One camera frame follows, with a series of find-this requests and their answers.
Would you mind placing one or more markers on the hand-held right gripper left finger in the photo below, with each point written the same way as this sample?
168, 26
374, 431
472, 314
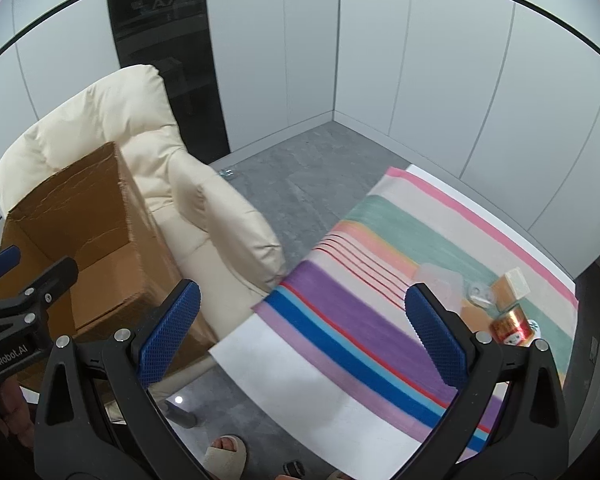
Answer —
170, 335

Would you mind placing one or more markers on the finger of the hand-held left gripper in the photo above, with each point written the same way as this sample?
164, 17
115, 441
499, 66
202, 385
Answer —
2, 259
55, 277

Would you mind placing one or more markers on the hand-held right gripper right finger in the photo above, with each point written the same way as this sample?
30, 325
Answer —
437, 340

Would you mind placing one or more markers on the brown cardboard box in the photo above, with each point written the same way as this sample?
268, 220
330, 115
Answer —
105, 270

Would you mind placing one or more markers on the small clear plastic piece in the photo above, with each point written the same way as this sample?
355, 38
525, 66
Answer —
477, 294

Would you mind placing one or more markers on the red jar with yellow lid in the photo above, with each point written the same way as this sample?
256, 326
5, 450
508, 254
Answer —
510, 327

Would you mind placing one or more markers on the person's left hand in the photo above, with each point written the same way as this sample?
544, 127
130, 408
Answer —
12, 410

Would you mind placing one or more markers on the striped colourful blanket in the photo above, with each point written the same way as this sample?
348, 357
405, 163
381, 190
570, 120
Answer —
355, 310

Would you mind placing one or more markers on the cork block with white face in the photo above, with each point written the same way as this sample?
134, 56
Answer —
517, 282

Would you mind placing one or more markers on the person's foot in cream slipper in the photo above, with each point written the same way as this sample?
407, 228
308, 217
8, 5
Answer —
225, 457

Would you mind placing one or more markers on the small metal floor fitting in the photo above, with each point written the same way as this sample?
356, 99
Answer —
227, 173

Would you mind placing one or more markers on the small black object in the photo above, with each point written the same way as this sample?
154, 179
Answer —
292, 469

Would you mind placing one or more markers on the cream padded armchair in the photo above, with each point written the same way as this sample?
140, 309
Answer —
130, 110

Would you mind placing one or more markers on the black glass wall panel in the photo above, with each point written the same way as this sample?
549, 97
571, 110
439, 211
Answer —
165, 35

